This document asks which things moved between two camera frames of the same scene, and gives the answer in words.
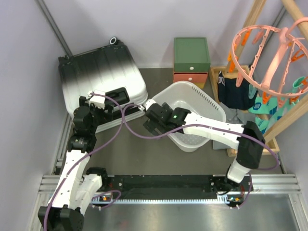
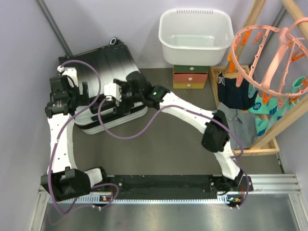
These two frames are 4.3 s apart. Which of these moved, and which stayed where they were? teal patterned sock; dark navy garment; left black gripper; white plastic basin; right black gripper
Moved: left black gripper; right black gripper; white plastic basin
Stayed: dark navy garment; teal patterned sock
